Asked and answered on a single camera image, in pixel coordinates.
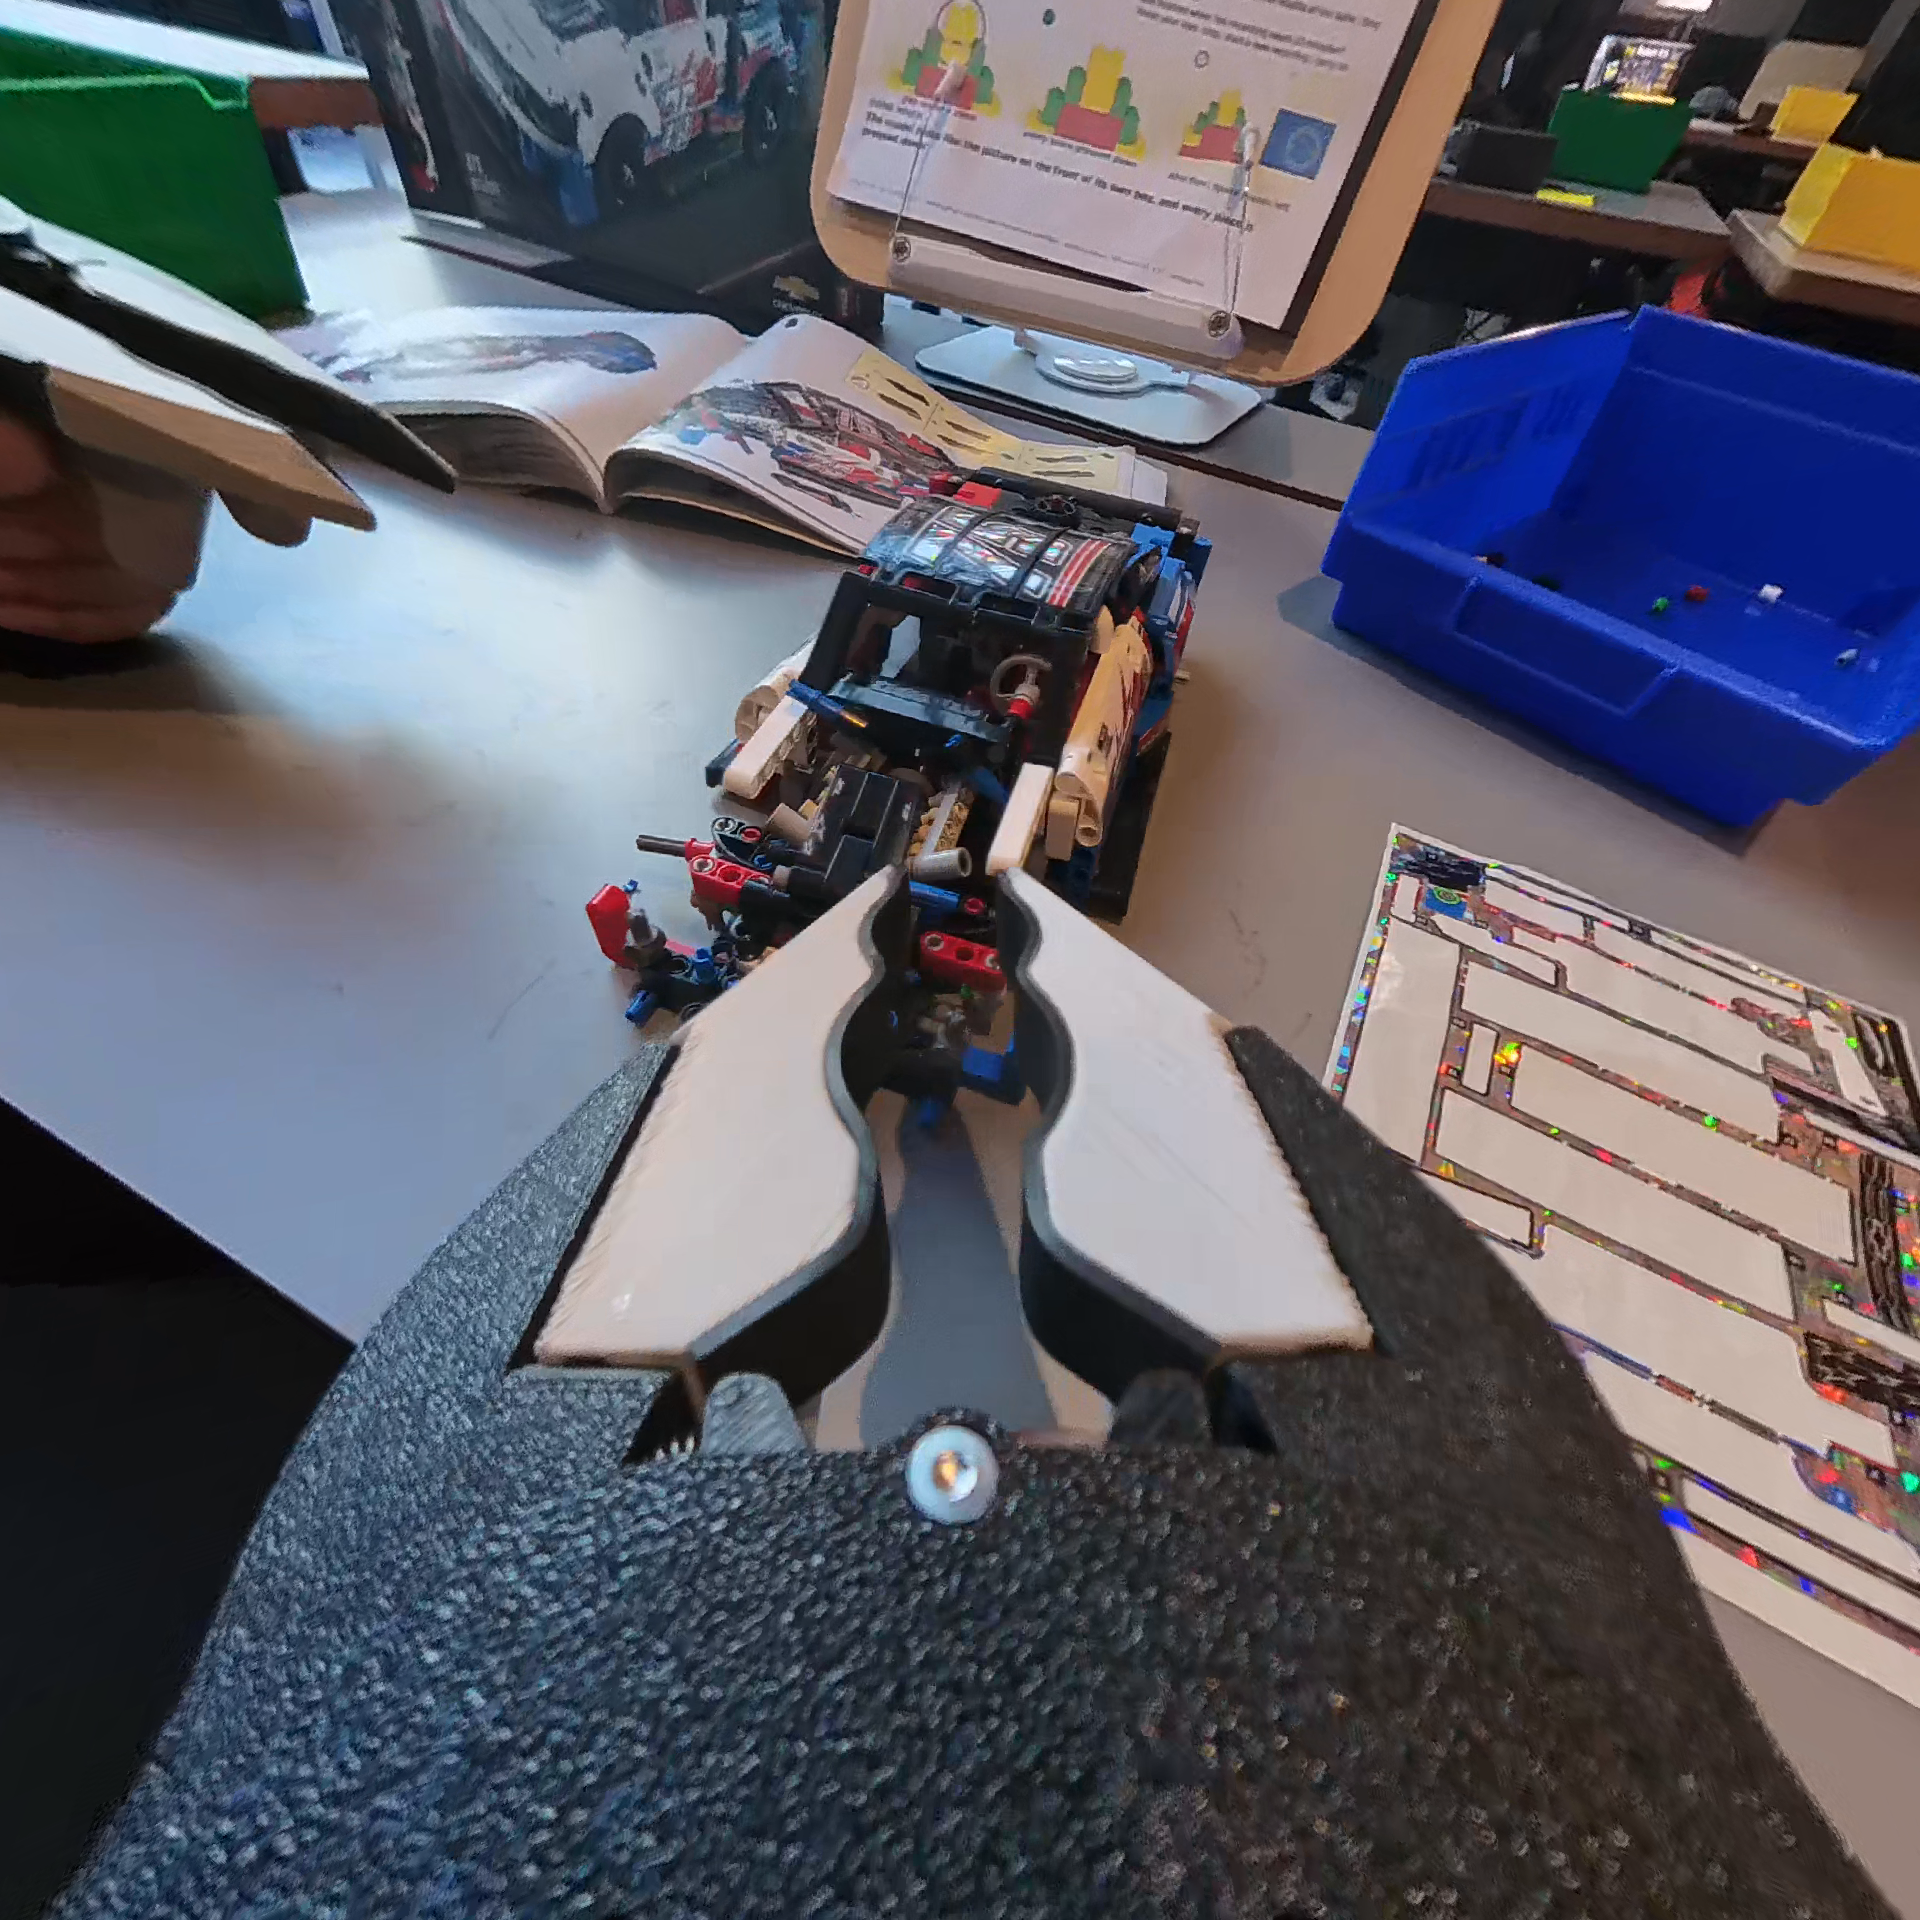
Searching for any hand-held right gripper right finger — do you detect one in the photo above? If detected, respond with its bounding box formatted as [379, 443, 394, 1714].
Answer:
[998, 870, 1374, 1365]

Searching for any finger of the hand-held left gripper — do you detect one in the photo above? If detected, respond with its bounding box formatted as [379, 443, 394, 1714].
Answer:
[0, 285, 377, 545]
[0, 194, 457, 493]

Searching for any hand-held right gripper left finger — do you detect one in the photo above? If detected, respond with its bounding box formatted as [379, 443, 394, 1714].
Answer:
[529, 867, 904, 1370]

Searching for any instruction booklet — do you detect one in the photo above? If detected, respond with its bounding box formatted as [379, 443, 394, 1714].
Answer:
[276, 307, 1172, 557]

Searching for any black brick hood piece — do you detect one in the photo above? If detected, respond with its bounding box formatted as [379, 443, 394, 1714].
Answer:
[810, 756, 921, 889]

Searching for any toy brick race car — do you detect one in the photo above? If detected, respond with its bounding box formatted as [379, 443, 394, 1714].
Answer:
[638, 468, 1206, 1113]

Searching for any person's left hand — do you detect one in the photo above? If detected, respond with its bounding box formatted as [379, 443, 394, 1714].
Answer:
[0, 412, 204, 648]

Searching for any green plastic bin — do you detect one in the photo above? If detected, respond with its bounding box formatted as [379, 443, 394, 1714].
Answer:
[1546, 88, 1697, 194]
[0, 24, 313, 320]

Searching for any holographic sticker sheet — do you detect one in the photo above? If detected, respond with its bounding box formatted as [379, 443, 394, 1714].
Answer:
[1329, 824, 1920, 1713]

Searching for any black toy car set box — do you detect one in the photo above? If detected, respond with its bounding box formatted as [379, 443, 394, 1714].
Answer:
[323, 0, 888, 324]

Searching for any blue plastic bin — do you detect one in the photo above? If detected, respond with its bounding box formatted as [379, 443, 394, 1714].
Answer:
[1320, 305, 1920, 830]

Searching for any wooden document stand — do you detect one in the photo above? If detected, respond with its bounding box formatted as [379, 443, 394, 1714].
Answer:
[810, 0, 1505, 449]

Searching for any large yellow plastic bin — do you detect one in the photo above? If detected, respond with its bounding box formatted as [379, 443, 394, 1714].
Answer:
[1776, 142, 1920, 280]

